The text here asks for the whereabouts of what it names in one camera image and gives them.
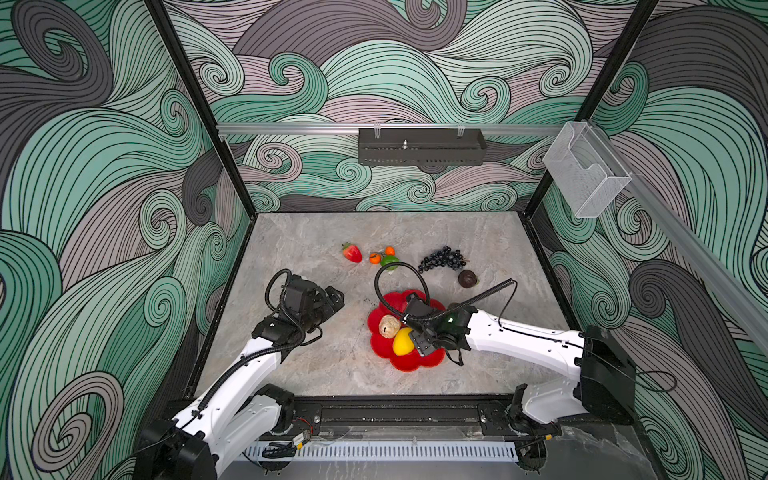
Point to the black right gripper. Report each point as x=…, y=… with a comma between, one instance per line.
x=421, y=347

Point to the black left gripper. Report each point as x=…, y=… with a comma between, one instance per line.
x=327, y=309

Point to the yellow fake lemon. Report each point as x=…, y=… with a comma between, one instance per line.
x=402, y=343

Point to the beige fake garlic bulb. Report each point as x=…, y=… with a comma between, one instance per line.
x=389, y=326

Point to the green fake pepper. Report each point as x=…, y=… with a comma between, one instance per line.
x=389, y=262

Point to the dark purple fake plum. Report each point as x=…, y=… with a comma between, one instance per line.
x=467, y=279

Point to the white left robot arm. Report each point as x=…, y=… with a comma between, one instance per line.
x=203, y=439

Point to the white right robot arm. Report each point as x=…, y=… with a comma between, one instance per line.
x=596, y=374

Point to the red flower-shaped fruit bowl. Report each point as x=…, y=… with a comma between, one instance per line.
x=383, y=347

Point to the red fake strawberry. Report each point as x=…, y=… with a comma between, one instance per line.
x=352, y=252

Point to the orange fake tomatoes on vine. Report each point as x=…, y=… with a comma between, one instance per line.
x=376, y=256

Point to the black fake grape bunch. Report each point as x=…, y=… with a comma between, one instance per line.
x=445, y=257

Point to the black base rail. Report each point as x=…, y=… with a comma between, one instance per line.
x=474, y=415

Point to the white slotted cable duct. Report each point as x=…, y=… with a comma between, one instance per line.
x=405, y=451

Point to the black wall tray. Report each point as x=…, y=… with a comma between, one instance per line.
x=431, y=149

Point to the aluminium back rail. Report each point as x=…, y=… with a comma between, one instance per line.
x=305, y=128

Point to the aluminium rail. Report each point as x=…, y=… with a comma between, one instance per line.
x=696, y=220
x=305, y=128

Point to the clear plastic wall bin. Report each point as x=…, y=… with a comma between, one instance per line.
x=586, y=168

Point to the black corner frame post right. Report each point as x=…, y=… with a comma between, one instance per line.
x=617, y=57

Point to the black corner frame post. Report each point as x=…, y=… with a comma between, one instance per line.
x=174, y=47
x=617, y=57

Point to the aluminium right rail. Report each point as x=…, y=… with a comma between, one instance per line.
x=696, y=220

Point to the black corner frame post left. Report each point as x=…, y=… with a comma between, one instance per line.
x=174, y=47

